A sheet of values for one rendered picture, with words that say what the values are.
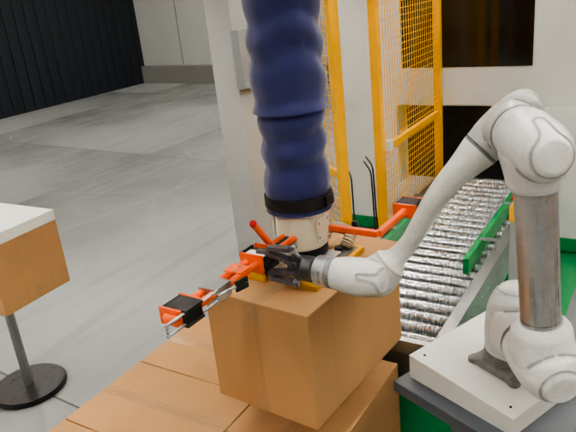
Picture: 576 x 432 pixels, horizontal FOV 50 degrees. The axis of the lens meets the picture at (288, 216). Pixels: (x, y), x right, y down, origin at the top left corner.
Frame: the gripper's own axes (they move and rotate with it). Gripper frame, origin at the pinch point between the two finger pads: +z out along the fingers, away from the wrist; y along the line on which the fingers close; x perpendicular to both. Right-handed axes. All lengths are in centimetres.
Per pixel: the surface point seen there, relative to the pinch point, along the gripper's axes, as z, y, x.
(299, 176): -6.3, -21.1, 18.6
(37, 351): 217, 119, 54
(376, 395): -21, 66, 33
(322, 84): -12, -47, 28
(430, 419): -20, 120, 90
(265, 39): -1, -62, 16
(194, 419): 33, 65, -6
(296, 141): -6.1, -31.9, 19.0
